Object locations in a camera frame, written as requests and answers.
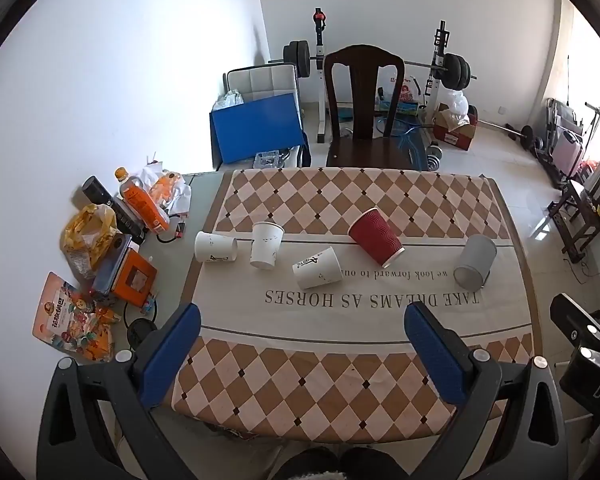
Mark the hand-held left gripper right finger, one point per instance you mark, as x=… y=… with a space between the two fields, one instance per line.
x=437 y=355

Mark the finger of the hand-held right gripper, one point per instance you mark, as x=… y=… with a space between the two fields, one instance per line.
x=572 y=312

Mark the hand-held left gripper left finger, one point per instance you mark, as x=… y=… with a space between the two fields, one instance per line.
x=172 y=355

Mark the grey paper cup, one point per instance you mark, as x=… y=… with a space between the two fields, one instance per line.
x=475 y=260

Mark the white paper cup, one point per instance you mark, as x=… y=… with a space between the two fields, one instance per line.
x=317 y=267
x=266 y=245
x=215 y=247

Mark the red ribbed paper cup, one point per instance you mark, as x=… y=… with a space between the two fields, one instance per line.
x=376 y=237

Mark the black round cap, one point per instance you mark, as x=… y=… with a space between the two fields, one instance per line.
x=141 y=332

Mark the checkered tablecloth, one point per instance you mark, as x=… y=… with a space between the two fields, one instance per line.
x=360 y=340

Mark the orange box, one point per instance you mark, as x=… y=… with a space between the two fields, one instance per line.
x=135 y=277

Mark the dark wooden stand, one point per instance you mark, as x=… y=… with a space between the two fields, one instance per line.
x=585 y=210

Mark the dark blue power bank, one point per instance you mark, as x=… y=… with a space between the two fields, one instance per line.
x=111 y=270

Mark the colourful snack packet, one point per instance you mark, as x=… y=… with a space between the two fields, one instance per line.
x=67 y=317

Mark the black box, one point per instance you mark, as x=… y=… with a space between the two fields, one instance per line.
x=129 y=220

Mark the yellow snack bag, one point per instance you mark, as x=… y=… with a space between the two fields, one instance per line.
x=87 y=237

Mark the orange drink bottle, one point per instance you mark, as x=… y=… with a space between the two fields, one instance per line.
x=140 y=202

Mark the crumpled orange white wrappers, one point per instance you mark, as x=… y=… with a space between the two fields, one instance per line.
x=167 y=187

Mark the black cylinder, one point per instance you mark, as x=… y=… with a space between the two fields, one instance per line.
x=96 y=191

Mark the long dumbbell bar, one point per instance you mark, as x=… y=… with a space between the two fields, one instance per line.
x=510 y=131

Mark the small weight plates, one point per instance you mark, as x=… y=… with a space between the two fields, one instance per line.
x=434 y=157

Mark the cardboard box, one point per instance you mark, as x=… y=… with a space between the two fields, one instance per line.
x=455 y=132

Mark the clear plastic container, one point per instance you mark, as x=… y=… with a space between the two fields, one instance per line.
x=267 y=160

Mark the white plastic bag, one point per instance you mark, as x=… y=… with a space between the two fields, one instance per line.
x=458 y=102

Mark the blue board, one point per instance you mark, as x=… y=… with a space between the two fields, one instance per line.
x=257 y=127

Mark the dark wooden chair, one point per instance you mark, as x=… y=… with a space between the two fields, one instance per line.
x=365 y=110

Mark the red printed plastic bag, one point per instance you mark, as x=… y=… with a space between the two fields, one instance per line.
x=405 y=91

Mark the white padded chair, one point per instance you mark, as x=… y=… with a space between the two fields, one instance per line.
x=265 y=80

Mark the white barbell rack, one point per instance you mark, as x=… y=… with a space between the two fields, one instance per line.
x=320 y=85

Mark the barbell with black plates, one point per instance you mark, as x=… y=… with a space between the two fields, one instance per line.
x=300 y=60

